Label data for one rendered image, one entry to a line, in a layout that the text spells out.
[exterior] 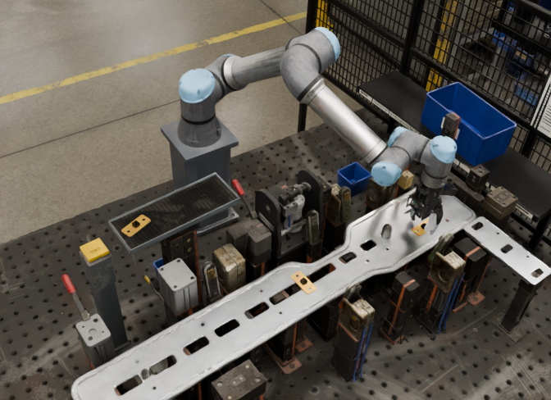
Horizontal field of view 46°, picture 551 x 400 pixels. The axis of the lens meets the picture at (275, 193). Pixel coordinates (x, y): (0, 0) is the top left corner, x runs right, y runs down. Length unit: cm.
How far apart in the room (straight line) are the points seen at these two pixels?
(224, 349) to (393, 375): 62
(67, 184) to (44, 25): 181
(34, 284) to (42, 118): 204
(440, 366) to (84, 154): 252
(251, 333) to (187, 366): 20
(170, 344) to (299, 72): 83
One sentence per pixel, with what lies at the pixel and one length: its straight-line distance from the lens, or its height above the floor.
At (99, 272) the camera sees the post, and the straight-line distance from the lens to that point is 188.
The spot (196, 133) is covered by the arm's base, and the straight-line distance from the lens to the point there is 219.
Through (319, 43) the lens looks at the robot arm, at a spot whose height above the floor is 155.
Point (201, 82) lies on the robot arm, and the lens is 212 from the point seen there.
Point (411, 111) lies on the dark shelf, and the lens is 259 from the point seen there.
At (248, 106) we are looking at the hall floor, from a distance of 423.
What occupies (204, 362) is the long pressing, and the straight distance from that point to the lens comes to 179.
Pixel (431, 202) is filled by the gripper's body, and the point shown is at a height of 115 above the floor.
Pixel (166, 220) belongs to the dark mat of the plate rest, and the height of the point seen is 116.
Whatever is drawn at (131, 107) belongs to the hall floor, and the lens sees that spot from 427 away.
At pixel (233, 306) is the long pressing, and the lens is 188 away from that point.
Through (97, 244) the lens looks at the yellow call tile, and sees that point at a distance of 186.
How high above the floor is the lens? 253
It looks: 44 degrees down
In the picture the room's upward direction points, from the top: 3 degrees clockwise
